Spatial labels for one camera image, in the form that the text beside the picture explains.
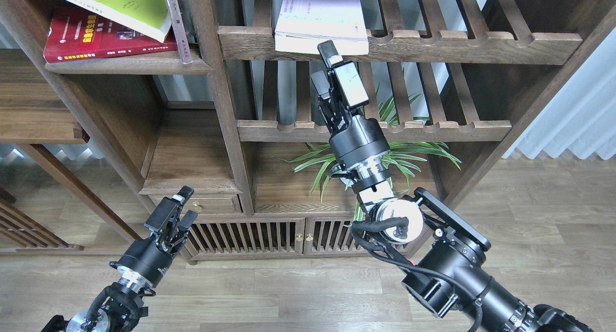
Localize dark wooden slatted bench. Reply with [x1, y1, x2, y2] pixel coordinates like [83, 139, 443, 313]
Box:
[0, 188, 85, 253]

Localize white curtain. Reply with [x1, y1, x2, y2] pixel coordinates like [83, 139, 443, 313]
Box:
[503, 31, 616, 160]

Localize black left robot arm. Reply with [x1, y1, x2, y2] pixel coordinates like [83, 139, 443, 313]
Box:
[43, 186, 197, 332]

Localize brass drawer knob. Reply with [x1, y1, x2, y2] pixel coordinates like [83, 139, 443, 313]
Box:
[193, 201, 203, 214]

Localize white lavender paperback book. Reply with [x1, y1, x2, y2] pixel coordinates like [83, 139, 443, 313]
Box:
[274, 0, 369, 55]

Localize dark wooden bookshelf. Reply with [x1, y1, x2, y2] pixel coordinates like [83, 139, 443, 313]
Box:
[0, 0, 616, 266]

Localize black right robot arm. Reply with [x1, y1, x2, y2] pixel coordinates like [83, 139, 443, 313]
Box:
[311, 40, 591, 332]

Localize yellow green paperback book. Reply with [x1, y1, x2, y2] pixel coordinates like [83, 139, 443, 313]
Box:
[66, 0, 171, 42]

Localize white plant pot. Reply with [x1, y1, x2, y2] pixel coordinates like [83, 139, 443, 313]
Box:
[340, 177, 354, 191]

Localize thin upright book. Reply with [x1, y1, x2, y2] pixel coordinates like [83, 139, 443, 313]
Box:
[166, 0, 193, 64]

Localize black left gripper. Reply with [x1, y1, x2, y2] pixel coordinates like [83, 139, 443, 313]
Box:
[109, 186, 198, 290]

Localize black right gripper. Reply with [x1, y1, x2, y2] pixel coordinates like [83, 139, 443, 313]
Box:
[310, 40, 390, 171]

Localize red paperback book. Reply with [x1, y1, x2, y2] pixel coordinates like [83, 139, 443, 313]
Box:
[43, 7, 178, 63]

